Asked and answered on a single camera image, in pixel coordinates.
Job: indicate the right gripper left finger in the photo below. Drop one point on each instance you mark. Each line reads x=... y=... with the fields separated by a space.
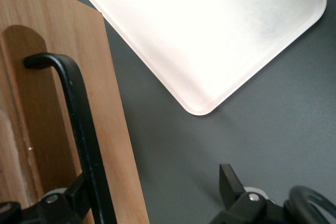
x=71 y=203

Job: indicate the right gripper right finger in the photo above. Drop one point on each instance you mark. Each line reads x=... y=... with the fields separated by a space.
x=231 y=187

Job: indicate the wooden drawer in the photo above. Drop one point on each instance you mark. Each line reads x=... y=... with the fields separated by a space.
x=110 y=129

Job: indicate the beige rectangular tray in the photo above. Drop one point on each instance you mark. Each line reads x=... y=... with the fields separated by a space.
x=197 y=37

